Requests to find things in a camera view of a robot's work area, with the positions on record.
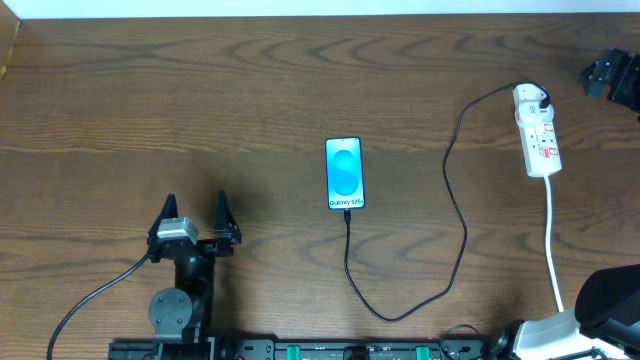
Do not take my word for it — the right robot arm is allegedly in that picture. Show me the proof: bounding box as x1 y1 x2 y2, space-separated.
489 49 639 359

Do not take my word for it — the black USB charging cable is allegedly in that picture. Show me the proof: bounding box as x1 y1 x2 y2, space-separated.
342 80 552 323

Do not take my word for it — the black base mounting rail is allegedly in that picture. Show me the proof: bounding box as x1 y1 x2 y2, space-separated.
107 338 488 360

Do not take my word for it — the white power strip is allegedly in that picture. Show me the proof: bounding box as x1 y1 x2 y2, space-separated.
517 120 562 178

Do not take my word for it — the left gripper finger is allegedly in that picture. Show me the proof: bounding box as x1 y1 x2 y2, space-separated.
149 194 178 236
214 190 241 240

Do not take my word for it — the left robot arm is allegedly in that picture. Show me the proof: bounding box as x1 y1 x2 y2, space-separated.
144 191 242 359

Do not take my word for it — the blue Galaxy smartphone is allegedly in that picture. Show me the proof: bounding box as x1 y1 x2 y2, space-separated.
325 137 366 210

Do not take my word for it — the white USB charger adapter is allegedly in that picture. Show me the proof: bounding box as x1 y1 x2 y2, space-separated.
513 83 554 128

